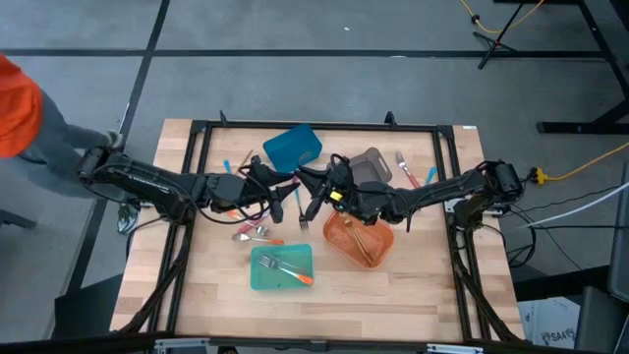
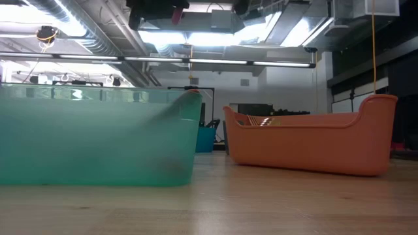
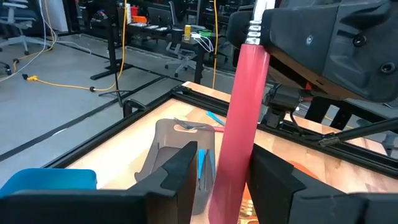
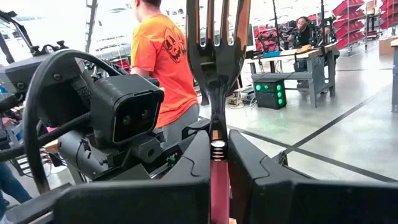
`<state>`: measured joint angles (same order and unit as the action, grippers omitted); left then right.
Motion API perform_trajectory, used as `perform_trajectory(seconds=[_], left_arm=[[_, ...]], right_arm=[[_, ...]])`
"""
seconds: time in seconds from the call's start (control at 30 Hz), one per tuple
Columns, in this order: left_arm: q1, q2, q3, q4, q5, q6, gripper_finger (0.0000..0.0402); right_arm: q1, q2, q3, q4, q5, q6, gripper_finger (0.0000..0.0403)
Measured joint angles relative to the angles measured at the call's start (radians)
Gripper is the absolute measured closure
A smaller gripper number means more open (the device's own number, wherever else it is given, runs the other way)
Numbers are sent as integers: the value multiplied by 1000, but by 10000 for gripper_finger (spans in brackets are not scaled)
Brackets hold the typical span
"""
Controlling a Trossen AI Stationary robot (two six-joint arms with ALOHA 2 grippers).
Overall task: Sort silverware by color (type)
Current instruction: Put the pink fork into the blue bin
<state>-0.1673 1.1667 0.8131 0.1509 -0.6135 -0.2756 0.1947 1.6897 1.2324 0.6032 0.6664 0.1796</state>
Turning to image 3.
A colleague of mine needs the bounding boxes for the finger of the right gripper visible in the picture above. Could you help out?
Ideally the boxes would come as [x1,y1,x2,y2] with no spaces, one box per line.
[262,4,341,82]

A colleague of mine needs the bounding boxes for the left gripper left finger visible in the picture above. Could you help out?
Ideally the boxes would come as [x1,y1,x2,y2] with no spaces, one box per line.
[0,141,199,224]

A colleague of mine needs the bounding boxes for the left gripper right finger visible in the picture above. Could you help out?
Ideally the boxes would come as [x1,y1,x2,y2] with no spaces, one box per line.
[248,143,398,224]

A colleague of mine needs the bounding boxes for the gold metal fork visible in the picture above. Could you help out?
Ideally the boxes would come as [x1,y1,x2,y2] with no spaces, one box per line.
[239,198,259,224]

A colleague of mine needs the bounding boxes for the blue-handled dark fork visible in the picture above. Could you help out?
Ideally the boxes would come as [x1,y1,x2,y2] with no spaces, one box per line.
[205,110,226,126]
[197,148,217,190]

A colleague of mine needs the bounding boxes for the red-handled silver fork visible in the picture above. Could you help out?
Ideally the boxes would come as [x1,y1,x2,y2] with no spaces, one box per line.
[207,0,277,224]
[173,117,226,133]

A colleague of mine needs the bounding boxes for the black office chair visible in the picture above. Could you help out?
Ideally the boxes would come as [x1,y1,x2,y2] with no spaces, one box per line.
[226,11,254,68]

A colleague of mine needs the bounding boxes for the blue plastic bin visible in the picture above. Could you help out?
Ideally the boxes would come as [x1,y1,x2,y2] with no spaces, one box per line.
[0,168,98,198]

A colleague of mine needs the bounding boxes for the grey plastic bin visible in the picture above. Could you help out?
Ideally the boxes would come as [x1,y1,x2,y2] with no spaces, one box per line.
[134,118,217,215]

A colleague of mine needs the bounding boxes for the grey office chair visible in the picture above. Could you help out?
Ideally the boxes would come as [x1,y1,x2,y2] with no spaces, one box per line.
[164,42,200,78]

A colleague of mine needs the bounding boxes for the dark laptop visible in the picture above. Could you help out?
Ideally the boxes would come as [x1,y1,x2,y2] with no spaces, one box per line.
[147,6,174,27]

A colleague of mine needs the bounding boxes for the black desk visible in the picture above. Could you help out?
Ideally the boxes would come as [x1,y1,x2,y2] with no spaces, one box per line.
[118,18,206,85]

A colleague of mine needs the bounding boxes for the white office chair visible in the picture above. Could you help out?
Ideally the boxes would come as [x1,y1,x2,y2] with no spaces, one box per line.
[0,0,40,57]

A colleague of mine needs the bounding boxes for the black aluminium table frame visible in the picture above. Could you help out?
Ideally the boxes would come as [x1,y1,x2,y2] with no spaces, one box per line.
[43,83,398,180]

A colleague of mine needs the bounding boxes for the yellow hanging cable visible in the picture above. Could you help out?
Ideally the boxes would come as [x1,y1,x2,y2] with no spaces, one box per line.
[212,0,218,90]

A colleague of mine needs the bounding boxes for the yellow power cable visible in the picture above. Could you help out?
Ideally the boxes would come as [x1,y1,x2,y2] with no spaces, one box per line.
[21,0,128,93]

